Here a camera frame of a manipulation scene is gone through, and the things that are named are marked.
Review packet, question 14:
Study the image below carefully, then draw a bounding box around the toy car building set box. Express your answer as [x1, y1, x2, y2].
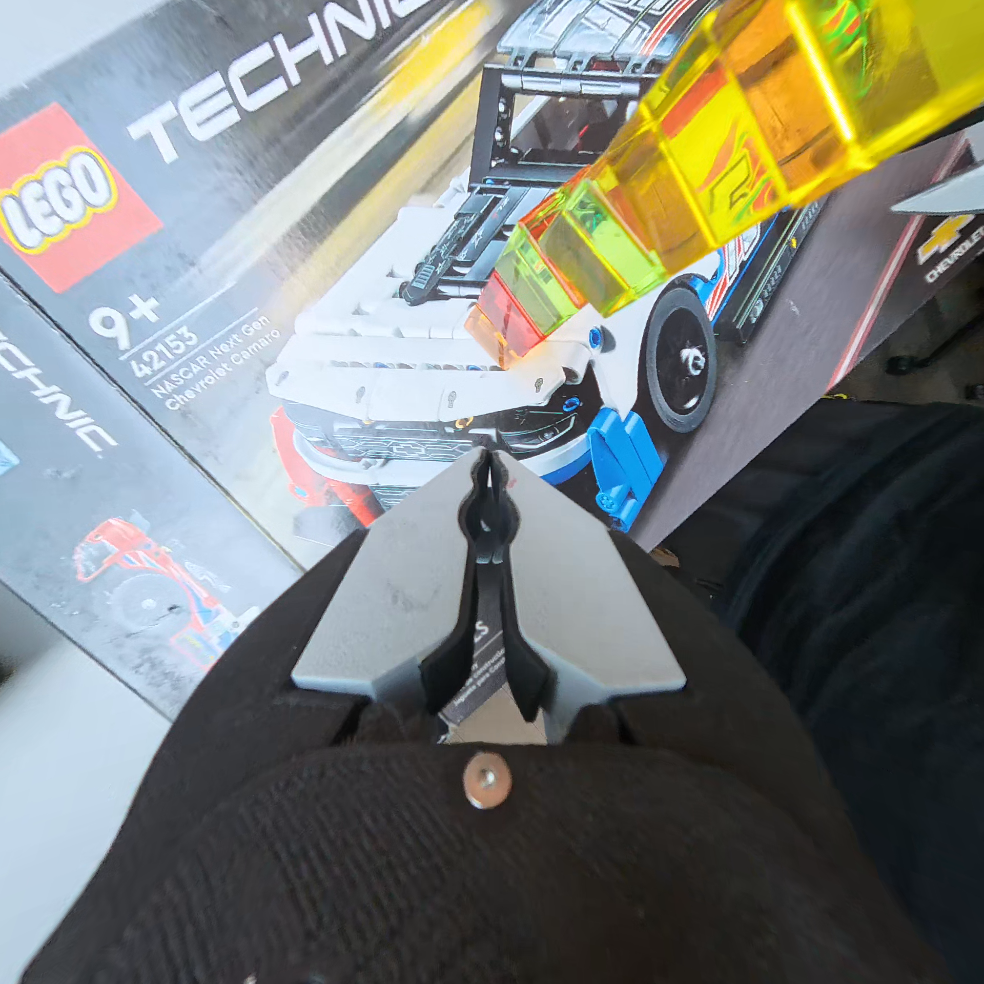
[0, 0, 984, 720]

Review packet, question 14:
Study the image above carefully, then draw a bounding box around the stack of translucent colour cubes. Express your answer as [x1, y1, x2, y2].
[464, 0, 984, 371]

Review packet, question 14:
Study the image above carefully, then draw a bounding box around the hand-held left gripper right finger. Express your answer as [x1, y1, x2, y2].
[494, 452, 687, 741]

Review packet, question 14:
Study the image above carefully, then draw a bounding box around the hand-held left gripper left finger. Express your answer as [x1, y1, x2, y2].
[291, 448, 491, 713]

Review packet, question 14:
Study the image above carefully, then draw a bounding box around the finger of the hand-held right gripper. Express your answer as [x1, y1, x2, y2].
[890, 163, 984, 218]

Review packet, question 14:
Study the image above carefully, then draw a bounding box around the person's black clothing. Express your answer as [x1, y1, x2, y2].
[653, 396, 984, 984]

